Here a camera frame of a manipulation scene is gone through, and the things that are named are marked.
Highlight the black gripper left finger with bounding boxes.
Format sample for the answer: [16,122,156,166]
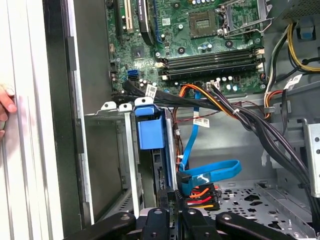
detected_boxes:
[63,191,176,240]

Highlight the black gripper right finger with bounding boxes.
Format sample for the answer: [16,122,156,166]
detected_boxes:
[176,191,301,240]

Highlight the hard disk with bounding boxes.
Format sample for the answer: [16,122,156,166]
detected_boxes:
[133,105,180,201]

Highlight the grey metal disk bay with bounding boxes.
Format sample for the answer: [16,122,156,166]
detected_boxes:
[82,96,181,226]

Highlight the person's left hand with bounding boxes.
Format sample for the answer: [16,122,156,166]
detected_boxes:
[0,83,18,140]

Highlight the metal optical drive cage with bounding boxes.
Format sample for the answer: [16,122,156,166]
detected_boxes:
[301,117,320,201]

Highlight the black PC case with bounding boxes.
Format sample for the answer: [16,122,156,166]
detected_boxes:
[41,0,320,240]

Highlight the blue data port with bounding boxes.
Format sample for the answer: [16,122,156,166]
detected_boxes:
[127,69,140,81]

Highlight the black RAM slot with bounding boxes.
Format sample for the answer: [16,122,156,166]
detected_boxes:
[156,53,265,65]
[157,61,265,72]
[163,47,263,57]

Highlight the green motherboard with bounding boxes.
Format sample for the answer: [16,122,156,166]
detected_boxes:
[106,0,267,96]

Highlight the CPU socket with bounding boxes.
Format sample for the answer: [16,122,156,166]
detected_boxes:
[188,9,218,40]

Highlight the black graphics card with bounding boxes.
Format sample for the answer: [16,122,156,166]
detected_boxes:
[136,0,155,46]

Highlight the black expansion slot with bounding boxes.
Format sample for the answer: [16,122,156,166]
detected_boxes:
[114,0,124,44]

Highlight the white expansion slot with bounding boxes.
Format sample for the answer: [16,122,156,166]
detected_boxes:
[125,0,134,35]

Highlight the pale blue plastic clip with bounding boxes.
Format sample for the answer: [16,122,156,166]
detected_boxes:
[299,19,315,41]

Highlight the metal socket cover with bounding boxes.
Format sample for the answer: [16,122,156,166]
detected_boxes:
[219,0,275,38]

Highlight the grey power supply unit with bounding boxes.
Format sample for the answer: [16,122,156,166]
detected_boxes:
[268,0,320,25]

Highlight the orange black disk power wire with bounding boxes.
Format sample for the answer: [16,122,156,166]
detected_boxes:
[186,182,221,213]

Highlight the flat blue data wire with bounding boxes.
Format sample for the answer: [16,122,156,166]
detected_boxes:
[177,90,243,201]

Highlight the thin red black wire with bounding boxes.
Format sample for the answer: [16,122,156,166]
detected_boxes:
[172,99,267,176]

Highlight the black wire bundle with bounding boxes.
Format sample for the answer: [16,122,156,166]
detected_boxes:
[122,79,320,227]

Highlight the orange yellow wire bundle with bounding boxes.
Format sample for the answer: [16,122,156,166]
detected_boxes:
[172,83,236,118]

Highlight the wire locking lever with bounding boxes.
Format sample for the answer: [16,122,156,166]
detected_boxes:
[222,16,275,39]

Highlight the yellow black power wire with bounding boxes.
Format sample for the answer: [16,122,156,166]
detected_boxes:
[264,21,320,98]

